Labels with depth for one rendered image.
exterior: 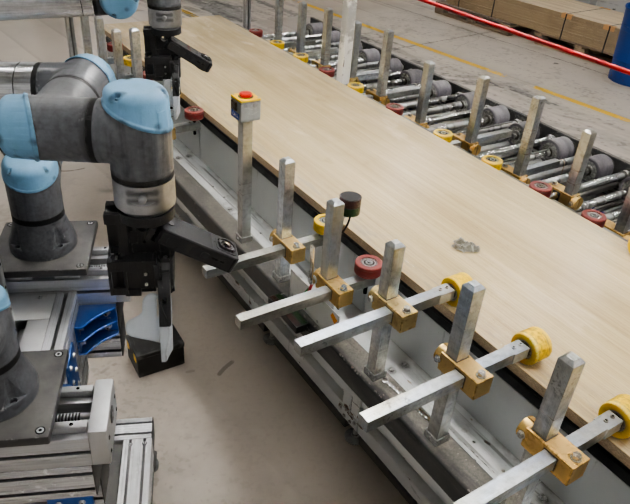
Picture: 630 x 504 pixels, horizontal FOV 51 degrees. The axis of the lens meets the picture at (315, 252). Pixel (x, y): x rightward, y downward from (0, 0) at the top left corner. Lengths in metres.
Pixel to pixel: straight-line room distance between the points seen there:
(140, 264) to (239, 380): 1.93
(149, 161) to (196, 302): 2.40
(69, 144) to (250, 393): 2.02
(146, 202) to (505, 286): 1.27
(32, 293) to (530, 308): 1.26
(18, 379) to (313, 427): 1.54
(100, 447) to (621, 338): 1.26
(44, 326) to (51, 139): 0.85
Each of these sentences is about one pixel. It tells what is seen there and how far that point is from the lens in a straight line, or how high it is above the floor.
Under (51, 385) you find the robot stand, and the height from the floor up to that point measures 1.04.
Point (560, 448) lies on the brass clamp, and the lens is 1.38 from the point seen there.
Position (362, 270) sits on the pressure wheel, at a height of 0.90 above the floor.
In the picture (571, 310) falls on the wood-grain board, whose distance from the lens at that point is 1.87.
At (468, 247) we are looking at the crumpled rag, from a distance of 1.99.
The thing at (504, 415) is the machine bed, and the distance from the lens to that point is 1.78.
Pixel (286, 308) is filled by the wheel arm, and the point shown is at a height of 0.85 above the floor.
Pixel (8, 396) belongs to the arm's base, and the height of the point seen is 1.07.
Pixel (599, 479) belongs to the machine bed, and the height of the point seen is 0.76.
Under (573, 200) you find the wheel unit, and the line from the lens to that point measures 2.55.
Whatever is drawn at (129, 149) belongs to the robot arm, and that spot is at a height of 1.61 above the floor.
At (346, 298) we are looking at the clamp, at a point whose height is 0.85.
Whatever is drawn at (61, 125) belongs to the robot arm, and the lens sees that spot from 0.79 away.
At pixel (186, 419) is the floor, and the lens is 2.62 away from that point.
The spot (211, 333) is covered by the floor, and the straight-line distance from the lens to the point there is 2.98.
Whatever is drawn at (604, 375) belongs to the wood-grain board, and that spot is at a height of 0.90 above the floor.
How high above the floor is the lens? 1.93
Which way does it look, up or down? 33 degrees down
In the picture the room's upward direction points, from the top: 5 degrees clockwise
